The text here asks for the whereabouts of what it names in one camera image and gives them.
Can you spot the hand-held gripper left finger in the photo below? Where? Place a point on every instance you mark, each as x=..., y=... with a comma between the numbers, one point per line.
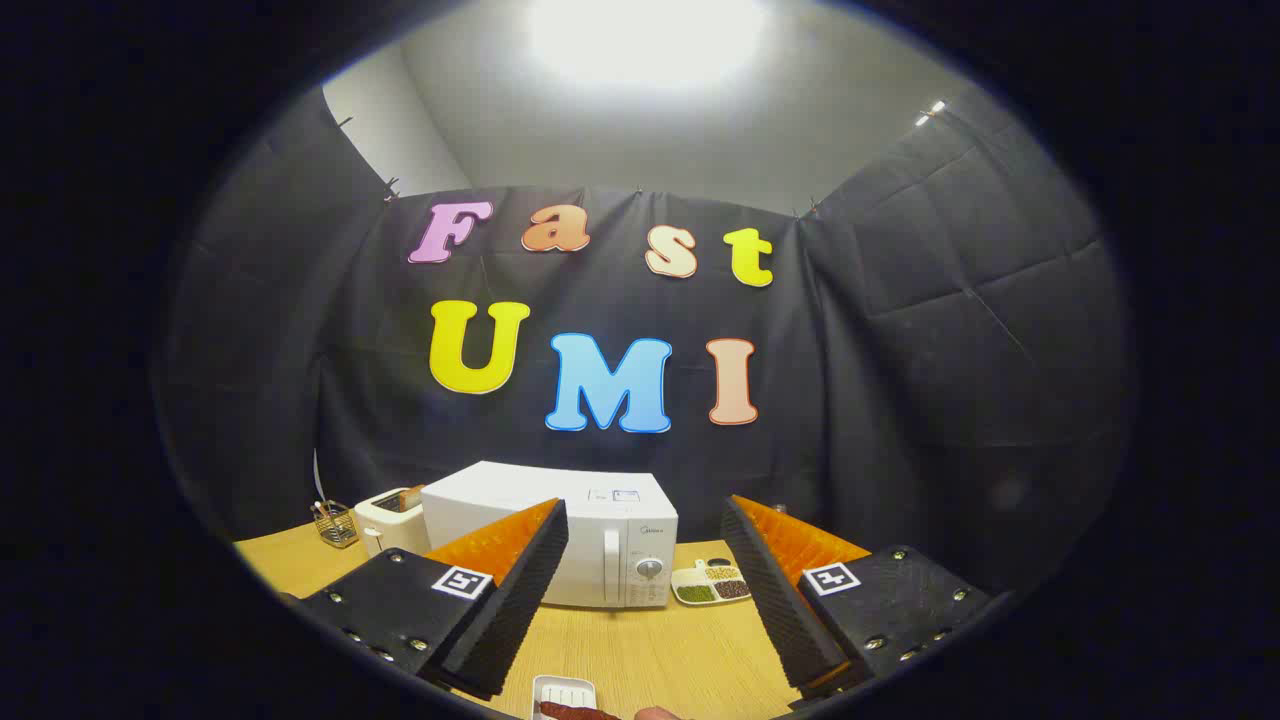
x=520, y=600

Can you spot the cream bread toaster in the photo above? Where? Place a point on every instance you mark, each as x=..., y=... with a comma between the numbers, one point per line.
x=385, y=525

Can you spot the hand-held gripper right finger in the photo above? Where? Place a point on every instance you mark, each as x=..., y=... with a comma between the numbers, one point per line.
x=780, y=610

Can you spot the white slotted plastic tray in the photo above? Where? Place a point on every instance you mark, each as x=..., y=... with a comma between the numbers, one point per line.
x=565, y=690

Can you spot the red raw meat piece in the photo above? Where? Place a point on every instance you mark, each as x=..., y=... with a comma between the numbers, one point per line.
x=575, y=713

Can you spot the white toaster oven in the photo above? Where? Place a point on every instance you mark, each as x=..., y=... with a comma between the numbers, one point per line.
x=620, y=500

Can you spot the white divided bean dish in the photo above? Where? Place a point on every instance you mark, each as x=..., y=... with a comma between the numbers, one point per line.
x=710, y=585

